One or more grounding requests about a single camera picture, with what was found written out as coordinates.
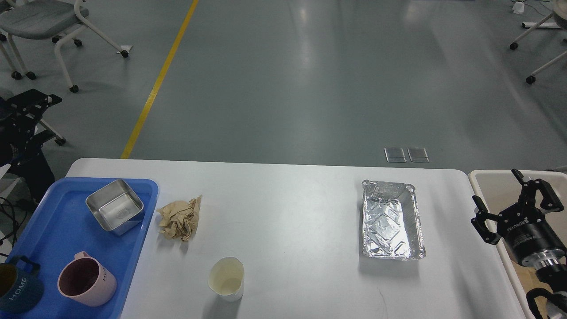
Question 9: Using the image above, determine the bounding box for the white power adapter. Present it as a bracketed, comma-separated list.
[512, 0, 525, 15]

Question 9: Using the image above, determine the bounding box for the cream paper cup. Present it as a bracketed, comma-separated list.
[207, 257, 245, 302]

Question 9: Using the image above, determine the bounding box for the beige waste bin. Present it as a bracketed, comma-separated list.
[468, 170, 567, 319]

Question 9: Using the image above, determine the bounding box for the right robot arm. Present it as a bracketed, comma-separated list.
[468, 169, 566, 319]

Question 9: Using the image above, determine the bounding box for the right floor socket plate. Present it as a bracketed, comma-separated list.
[407, 147, 430, 163]

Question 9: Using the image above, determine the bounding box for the blue plastic tray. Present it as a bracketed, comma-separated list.
[1, 177, 159, 319]

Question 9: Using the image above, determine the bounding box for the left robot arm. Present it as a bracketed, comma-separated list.
[0, 89, 66, 166]

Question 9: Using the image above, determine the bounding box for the crumpled brown paper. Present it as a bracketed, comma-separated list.
[157, 195, 202, 242]

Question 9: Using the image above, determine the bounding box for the white chair base right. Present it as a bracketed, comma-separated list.
[509, 0, 567, 85]

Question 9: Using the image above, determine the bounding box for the stainless steel rectangular container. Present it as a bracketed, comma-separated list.
[85, 179, 144, 236]

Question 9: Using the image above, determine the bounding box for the left floor socket plate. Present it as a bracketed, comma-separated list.
[384, 147, 407, 163]

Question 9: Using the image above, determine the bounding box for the floor socket plate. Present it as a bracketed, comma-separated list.
[407, 147, 430, 163]
[384, 147, 407, 163]

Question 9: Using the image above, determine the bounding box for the aluminium foil tray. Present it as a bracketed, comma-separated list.
[361, 180, 426, 261]

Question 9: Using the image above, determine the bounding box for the black cables left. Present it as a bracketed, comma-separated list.
[0, 195, 27, 257]

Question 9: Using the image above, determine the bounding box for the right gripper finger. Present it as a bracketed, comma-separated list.
[470, 195, 503, 245]
[512, 169, 564, 214]

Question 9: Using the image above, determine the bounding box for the pink mug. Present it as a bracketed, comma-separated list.
[57, 251, 117, 307]

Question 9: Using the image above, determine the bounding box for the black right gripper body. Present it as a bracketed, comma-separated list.
[497, 204, 566, 267]

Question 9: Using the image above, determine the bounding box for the walking person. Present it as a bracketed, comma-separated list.
[17, 151, 55, 202]

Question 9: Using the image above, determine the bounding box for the grey office chair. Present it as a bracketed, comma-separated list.
[1, 0, 130, 93]

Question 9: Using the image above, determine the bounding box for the dark blue mug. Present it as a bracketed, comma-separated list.
[0, 256, 44, 314]

